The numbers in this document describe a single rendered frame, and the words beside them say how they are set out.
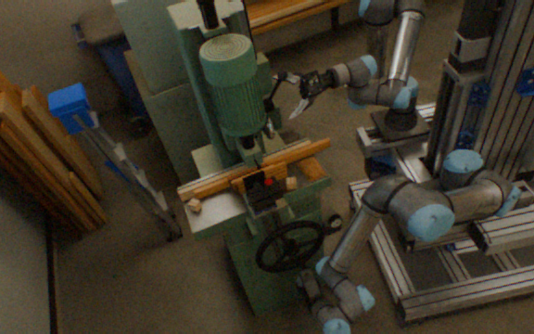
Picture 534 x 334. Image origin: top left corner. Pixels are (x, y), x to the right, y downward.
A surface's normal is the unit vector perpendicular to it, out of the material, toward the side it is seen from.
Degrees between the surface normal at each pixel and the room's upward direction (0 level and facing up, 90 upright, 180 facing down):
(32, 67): 90
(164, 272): 0
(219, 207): 0
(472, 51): 90
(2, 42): 90
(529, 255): 0
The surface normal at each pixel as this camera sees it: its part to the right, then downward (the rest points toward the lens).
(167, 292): -0.14, -0.69
